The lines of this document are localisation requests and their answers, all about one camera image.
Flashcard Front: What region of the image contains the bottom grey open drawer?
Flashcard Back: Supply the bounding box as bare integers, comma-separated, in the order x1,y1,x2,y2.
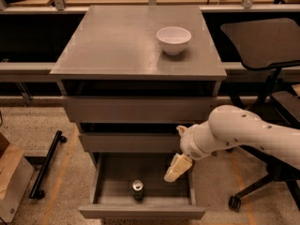
79,153,205,219

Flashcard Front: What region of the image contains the top grey drawer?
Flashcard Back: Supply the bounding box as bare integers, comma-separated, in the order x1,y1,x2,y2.
60,80,219,124

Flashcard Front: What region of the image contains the green soda can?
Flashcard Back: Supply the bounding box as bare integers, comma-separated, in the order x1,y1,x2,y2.
131,180,144,201

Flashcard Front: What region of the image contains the white ceramic bowl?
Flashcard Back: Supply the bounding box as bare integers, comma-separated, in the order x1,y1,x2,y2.
157,26,191,55

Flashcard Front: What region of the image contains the middle grey drawer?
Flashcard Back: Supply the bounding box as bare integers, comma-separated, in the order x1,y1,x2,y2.
79,123,180,153

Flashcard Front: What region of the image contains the black wheeled floor bar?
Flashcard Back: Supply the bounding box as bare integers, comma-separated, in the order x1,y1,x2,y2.
26,130,68,200

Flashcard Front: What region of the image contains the grey drawer cabinet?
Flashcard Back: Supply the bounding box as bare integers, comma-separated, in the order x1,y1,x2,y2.
52,6,226,159

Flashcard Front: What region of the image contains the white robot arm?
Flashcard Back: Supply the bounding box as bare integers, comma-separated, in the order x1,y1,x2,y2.
164,105,300,182

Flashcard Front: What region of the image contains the black office chair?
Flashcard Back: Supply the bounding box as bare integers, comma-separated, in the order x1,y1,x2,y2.
220,18,300,211

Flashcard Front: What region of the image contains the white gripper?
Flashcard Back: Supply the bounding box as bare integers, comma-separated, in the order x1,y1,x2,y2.
164,123,210,183

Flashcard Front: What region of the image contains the wooden box on floor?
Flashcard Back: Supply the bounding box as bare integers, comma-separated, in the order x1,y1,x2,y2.
0,133,34,223

